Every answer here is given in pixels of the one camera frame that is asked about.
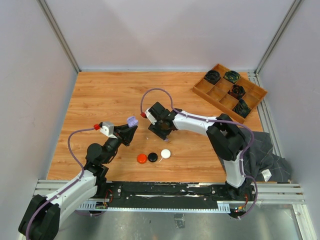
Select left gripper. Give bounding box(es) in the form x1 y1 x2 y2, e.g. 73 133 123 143
102 123 138 164

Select white earbud case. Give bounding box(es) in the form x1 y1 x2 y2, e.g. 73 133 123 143
160 149 171 159

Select orange earbud case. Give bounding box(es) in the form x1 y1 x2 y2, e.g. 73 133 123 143
136 153 148 164

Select black earbud case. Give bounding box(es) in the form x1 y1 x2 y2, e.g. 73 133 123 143
147 152 158 163

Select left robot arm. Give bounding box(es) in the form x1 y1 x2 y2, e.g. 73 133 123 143
18 120 138 240

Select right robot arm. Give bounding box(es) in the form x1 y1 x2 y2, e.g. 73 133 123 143
144 102 246 200

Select dark rolled cloth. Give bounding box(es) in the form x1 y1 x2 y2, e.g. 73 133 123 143
228 84 246 100
233 98 252 118
223 70 241 84
204 70 221 85

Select wooden divided tray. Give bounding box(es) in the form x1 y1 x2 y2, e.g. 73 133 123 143
192 64 268 123

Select grey checked cloth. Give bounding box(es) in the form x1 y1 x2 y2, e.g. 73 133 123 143
219 129 293 183

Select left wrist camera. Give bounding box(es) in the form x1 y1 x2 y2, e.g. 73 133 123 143
99 121 116 138

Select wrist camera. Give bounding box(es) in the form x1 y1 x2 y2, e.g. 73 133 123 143
145 107 158 125
99 121 116 138

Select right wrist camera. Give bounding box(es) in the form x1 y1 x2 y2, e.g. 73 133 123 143
145 107 158 125

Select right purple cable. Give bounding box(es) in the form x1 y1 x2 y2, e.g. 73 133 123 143
139 87 258 221

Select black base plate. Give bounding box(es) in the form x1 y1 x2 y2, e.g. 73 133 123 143
95 181 256 206

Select grey cable duct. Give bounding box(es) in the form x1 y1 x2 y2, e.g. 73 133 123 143
76 198 231 214

